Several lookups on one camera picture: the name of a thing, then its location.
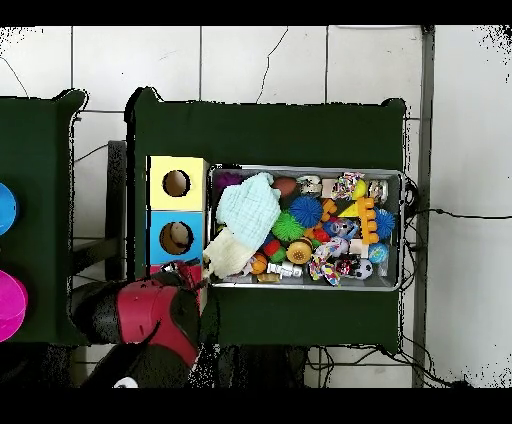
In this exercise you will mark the cream muslin cloth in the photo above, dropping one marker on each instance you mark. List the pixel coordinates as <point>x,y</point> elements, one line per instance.
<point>228,252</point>

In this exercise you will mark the mint green muslin cloth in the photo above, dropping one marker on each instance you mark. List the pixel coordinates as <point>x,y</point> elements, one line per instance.
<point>248,208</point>

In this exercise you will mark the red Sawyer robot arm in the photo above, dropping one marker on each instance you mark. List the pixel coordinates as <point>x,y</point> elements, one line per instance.
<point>140,308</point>

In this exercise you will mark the wooden three-hole sorting box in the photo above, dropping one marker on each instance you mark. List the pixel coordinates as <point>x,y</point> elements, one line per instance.
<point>176,240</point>

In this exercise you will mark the beige round toy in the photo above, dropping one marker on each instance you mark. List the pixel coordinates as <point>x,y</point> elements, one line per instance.
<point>180,234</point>

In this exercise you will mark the green spiky puffer ball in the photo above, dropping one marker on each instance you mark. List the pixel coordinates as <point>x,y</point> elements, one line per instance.
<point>287,226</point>

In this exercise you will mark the toy burger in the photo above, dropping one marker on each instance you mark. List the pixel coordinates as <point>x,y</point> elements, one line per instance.
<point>299,251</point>

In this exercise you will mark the brown toy football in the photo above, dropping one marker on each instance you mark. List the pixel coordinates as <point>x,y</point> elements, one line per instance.
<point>284,186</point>

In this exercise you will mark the blue puffer ball with eyes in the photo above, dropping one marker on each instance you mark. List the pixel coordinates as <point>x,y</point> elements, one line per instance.
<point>306,211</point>

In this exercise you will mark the colourful crumpled cloth ball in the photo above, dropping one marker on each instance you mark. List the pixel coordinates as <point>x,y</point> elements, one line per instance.
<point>324,268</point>
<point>347,184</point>

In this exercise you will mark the dark green table cloth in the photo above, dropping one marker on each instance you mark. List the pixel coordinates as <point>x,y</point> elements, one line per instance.
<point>260,132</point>
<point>36,152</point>

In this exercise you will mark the orange pegged toy block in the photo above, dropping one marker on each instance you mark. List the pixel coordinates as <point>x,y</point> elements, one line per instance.
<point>368,220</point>

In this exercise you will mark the magenta round bowl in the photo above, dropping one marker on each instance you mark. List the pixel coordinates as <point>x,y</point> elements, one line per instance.
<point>10,308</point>

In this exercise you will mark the blue round bowl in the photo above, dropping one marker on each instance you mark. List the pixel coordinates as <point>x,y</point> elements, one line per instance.
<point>6,208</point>

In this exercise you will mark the blue spiky puffer ball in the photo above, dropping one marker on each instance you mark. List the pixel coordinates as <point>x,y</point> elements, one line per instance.
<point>386,223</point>

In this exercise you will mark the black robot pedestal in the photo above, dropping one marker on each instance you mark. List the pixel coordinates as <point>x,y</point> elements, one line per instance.
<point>264,368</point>

